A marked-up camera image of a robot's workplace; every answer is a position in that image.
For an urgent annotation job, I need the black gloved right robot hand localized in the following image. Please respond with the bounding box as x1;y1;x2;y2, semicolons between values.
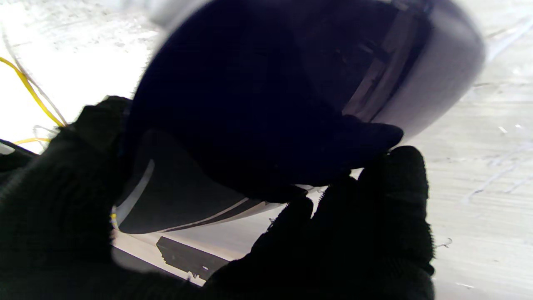
0;140;39;172

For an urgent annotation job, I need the yellow Ethernet cable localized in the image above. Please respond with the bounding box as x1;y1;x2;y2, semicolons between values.
0;56;118;221

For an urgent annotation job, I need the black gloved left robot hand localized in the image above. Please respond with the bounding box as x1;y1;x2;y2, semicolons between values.
0;96;436;300

